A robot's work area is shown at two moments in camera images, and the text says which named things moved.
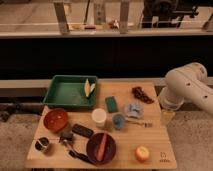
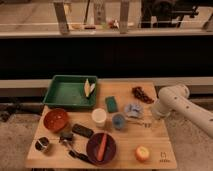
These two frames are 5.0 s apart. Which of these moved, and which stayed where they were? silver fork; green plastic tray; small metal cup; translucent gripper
Moved: translucent gripper
Stayed: green plastic tray; silver fork; small metal cup
